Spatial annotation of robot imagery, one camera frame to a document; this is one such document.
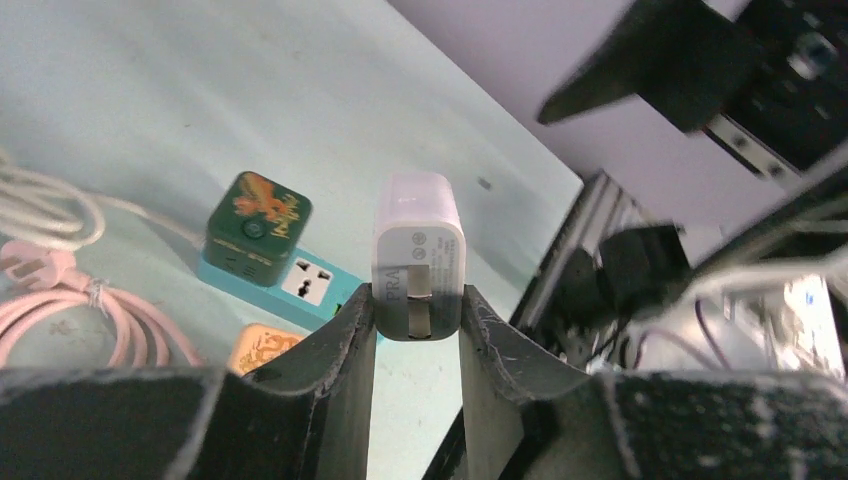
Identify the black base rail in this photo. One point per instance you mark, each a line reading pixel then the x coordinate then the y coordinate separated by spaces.
pixel 608 262

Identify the small white plug adapter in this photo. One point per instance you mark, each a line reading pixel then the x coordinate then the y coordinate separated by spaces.
pixel 418 259

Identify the green cube plug adapter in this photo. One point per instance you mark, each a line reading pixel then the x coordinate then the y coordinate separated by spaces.
pixel 255 228

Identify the teal power strip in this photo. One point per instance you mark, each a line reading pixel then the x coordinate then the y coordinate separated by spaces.
pixel 309 293

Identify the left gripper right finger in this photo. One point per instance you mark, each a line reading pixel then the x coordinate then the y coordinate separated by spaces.
pixel 527 415

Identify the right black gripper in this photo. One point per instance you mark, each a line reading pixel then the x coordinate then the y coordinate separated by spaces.
pixel 687 61

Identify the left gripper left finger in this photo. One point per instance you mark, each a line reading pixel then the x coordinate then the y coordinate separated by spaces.
pixel 303 415

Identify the yellow cube plug adapter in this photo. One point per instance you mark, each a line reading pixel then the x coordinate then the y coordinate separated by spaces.
pixel 257 344

